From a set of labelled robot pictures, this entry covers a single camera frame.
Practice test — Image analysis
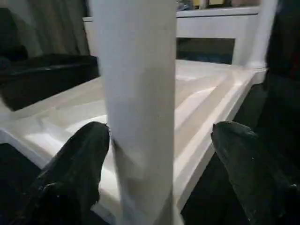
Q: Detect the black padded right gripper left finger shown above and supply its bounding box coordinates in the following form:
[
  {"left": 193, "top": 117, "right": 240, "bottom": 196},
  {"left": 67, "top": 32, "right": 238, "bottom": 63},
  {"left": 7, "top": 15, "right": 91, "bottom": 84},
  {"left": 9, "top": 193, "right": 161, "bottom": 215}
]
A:
[{"left": 14, "top": 121, "right": 111, "bottom": 225}]

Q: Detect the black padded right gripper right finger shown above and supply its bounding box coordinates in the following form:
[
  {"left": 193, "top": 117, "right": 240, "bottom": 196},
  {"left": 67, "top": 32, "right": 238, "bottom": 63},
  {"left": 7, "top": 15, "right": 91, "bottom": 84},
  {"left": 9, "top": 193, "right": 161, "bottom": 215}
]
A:
[{"left": 210, "top": 120, "right": 300, "bottom": 225}]

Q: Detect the white plastic table top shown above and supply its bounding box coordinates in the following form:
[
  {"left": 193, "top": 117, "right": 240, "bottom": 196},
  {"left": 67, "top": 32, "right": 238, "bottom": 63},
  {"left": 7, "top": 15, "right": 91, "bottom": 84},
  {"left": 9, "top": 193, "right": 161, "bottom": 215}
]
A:
[{"left": 0, "top": 58, "right": 269, "bottom": 225}]

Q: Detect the white plastic table leg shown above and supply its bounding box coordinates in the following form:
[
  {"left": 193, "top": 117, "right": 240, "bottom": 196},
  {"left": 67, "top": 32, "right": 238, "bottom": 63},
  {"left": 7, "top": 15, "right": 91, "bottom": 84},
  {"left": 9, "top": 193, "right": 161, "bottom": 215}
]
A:
[
  {"left": 247, "top": 0, "right": 281, "bottom": 70},
  {"left": 89, "top": 0, "right": 185, "bottom": 225}
]

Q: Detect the black work mat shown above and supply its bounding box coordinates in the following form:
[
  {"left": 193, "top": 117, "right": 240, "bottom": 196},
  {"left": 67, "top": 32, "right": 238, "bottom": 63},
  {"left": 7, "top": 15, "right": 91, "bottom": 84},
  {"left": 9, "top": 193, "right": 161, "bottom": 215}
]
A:
[{"left": 0, "top": 7, "right": 300, "bottom": 225}]

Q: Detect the grey curtain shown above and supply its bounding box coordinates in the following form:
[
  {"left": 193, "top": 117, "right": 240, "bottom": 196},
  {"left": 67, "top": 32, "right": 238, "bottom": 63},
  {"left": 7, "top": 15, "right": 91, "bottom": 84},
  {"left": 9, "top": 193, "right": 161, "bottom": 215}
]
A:
[{"left": 14, "top": 0, "right": 91, "bottom": 58}]

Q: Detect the white cabinet with glass doors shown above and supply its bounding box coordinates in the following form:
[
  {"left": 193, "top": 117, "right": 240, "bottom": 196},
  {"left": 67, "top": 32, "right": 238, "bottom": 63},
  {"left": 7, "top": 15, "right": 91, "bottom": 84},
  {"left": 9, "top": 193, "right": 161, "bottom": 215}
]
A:
[{"left": 83, "top": 0, "right": 261, "bottom": 65}]

